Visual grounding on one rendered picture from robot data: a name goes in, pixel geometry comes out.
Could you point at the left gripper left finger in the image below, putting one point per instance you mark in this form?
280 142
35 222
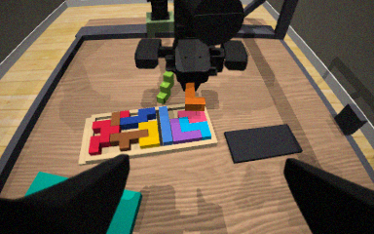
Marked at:
82 204

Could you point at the wooden puzzle board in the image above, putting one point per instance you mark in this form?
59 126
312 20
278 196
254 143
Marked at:
110 152

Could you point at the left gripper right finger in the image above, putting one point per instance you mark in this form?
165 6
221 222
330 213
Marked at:
330 204

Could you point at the pink puzzle piece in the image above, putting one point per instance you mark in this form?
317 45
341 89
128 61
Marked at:
193 116

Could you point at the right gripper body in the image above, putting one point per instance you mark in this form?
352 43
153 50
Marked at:
149 50

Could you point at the teal flat rectangular slab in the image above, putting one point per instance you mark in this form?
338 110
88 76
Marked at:
124 218

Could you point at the orange puzzle piece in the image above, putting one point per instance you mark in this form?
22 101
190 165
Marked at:
193 103

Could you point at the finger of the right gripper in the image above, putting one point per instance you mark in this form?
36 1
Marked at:
197 85
172 69

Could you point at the purple puzzle piece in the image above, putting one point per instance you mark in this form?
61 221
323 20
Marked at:
183 137

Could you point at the yellow puzzle piece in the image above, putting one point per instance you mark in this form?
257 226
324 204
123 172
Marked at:
153 139

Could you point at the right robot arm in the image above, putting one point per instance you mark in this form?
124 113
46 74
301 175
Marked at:
214 22

